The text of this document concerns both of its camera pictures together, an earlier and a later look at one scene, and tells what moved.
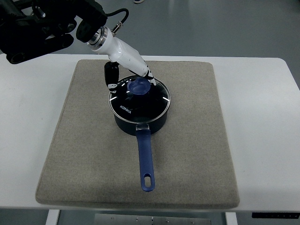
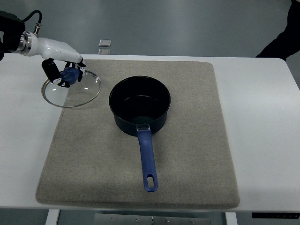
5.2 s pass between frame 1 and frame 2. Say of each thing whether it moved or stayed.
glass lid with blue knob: moved
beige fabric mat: stayed
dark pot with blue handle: stayed
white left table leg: stayed
